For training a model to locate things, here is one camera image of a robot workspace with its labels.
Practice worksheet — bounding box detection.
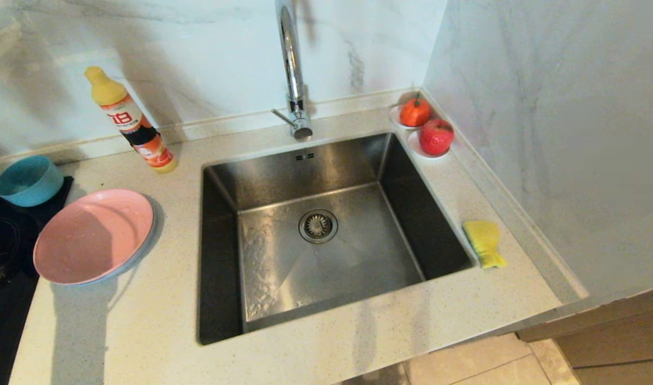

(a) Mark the chrome faucet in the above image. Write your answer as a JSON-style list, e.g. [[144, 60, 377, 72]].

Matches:
[[271, 0, 314, 142]]

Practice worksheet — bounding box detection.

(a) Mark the yellow green sponge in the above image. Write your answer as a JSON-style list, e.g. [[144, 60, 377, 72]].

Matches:
[[462, 220, 508, 270]]

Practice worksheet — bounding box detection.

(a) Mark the orange detergent bottle yellow cap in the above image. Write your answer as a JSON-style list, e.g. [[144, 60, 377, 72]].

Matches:
[[85, 66, 178, 174]]

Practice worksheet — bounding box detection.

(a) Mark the pink plate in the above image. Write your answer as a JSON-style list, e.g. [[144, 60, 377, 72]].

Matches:
[[33, 188, 155, 285]]

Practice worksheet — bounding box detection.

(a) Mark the blue bowl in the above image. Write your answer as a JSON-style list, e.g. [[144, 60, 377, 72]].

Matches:
[[0, 155, 65, 207]]

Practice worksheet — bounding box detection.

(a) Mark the metal sink drain strainer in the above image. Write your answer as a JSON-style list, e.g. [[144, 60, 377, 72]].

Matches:
[[299, 209, 339, 244]]

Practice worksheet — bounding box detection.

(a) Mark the stainless steel sink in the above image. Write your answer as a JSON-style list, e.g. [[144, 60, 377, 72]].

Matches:
[[198, 133, 474, 345]]

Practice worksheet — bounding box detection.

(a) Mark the small white dish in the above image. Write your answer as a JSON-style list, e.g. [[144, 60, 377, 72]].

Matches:
[[408, 132, 452, 160], [389, 105, 431, 132]]

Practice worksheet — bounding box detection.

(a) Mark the orange toy persimmon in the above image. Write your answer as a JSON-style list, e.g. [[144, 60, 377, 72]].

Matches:
[[400, 94, 432, 128]]

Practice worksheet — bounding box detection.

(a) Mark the red toy apple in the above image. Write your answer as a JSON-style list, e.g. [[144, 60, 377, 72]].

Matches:
[[418, 119, 455, 156]]

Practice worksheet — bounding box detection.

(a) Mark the light blue plate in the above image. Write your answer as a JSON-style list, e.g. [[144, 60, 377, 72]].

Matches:
[[78, 198, 158, 286]]

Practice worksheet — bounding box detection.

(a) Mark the brown wooden cabinet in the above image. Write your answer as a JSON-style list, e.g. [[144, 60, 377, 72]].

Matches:
[[516, 283, 653, 385]]

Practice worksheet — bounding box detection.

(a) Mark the black induction cooktop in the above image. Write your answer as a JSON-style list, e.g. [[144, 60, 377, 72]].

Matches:
[[0, 176, 75, 385]]

